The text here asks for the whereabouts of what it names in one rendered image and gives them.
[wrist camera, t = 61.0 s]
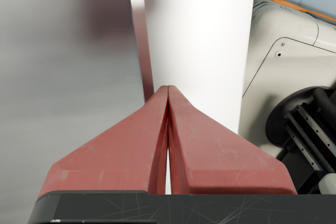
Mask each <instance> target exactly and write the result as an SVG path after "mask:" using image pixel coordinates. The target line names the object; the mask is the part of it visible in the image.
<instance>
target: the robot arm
mask: <svg viewBox="0 0 336 224"><path fill-rule="evenodd" d="M168 158H169V175H170V191H171V194H165V193H166V177H167V160H168ZM27 224H336V194H298V193H297V191H296V189H295V186H294V184H293V181H292V179H291V176H290V174H289V172H288V170H287V168H286V166H285V165H284V164H283V163H282V162H281V161H279V160H277V159H276V158H274V157H273V156H271V155H270V154H268V153H266V152H265V151H263V150H262V149H260V148H258V147H257V146H255V145H254V144H252V143H251V142H249V141H247V140H246V139H244V138H243V137H241V136H240V135H238V134H236V133H235V132H233V131H232V130H230V129H228V128H227V127H225V126H224V125H222V124H221V123H219V122H217V121H216V120H214V119H213V118H211V117H210V116H208V115H206V114H205V113H203V112H202V111H200V110H198V109H197V108H196V107H194V106H193V105H192V104H191V103H190V101H189V100H188V99H187V98H186V97H185V96H184V95H183V94H182V92H181V91H180V90H179V89H178V88H177V87H176V86H175V85H168V86H167V85H162V86H160V87H159V88H158V90H157V91H156V92H155V93H154V94H153V95H152V96H151V97H150V99H149V100H148V101H147V102H146V103H145V104H144V105H143V106H142V107H141V108H140V109H138V110H137V111H135V112H134V113H132V114H131V115H129V116H127V117H126V118H124V119H123V120H121V121H120V122H118V123H116V124H115V125H113V126H112V127H110V128H109V129H107V130H105V131H104V132H102V133H101V134H99V135H98V136H96V137H94V138H93V139H91V140H90V141H88V142H87V143H85V144H83V145H82V146H80V147H79V148H77V149H76V150H74V151H72V152H71V153H69V154H68V155H66V156H65V157H63V158H61V159H60V160H58V161H57V162H55V163H54V164H53V165H52V166H51V168H50V170H49V171H48V173H47V175H46V178H45V180H44V183H43V185H42V188H41V190H40V193H39V195H38V197H37V200H36V202H35V205H34V207H33V210H32V212H31V215H30V217H29V219H28V222H27Z"/></svg>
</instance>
